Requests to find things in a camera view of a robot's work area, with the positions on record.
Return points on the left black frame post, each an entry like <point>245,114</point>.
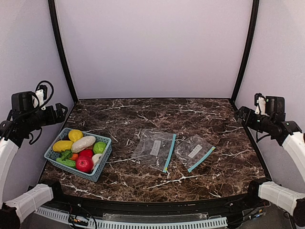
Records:
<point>60,49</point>

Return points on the right black frame post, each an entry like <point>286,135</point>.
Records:
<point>247,49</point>

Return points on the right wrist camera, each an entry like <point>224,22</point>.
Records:
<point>260,103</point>

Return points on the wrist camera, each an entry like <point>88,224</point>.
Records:
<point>40,95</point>
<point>260,103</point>

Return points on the white slotted cable duct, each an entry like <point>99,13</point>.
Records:
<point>115,221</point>

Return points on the small clear zip bag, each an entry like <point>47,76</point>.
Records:
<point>193,151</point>

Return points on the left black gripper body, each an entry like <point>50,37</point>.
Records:
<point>55,112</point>

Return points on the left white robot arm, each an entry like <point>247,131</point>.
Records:
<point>29,112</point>

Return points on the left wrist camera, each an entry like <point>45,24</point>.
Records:
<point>40,95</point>

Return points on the large red toy apple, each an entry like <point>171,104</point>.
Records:
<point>84,164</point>

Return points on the green toy lettuce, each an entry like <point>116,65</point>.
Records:
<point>67,154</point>

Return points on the orange toy carrot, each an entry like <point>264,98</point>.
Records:
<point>74,156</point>

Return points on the black front frame rail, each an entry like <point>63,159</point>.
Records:
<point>218,206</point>

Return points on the yellow toy potato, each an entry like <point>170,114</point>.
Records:
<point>62,145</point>

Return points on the green toy cucumber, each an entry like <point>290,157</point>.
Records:
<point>66,162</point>

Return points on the large clear zip bag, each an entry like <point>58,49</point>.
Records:
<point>155,149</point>

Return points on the black frame post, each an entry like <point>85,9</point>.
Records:
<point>247,49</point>
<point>60,49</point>

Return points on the yellow toy lemon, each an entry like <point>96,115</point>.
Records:
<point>75,135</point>

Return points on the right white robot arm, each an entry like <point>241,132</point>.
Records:
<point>269,119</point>

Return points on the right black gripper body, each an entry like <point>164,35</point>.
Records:
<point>246,116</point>

